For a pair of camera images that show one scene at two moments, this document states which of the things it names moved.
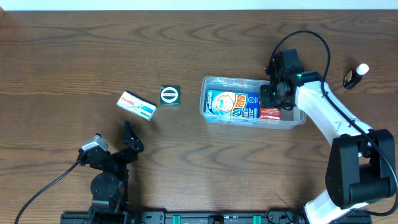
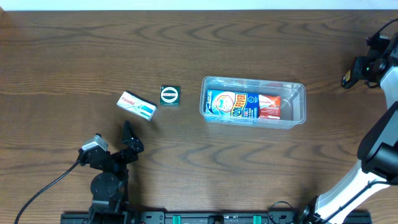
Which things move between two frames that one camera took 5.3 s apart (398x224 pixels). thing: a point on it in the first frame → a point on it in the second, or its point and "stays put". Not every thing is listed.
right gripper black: (267, 99) → (354, 70)
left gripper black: (116, 156) stays put
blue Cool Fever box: (232, 104) stays put
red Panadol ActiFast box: (269, 113) stays put
